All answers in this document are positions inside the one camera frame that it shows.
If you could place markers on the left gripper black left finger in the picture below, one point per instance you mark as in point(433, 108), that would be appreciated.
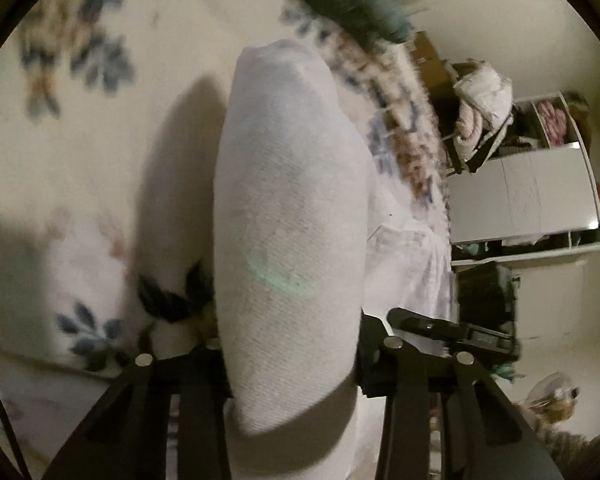
point(162, 420)

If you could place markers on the white wardrobe shelf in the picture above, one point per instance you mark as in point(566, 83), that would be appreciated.
point(531, 205)

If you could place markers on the white pants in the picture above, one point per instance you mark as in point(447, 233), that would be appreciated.
point(308, 237)

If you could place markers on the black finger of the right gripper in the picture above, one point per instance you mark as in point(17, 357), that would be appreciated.
point(481, 342)

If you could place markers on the pink folded blanket on shelf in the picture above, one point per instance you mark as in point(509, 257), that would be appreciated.
point(554, 122)

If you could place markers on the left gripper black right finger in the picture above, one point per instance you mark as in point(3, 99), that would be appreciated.
point(482, 435)

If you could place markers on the floral bed quilt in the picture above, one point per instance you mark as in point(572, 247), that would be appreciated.
point(110, 112)

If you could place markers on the brown cardboard box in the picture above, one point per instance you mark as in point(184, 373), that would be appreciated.
point(435, 76)

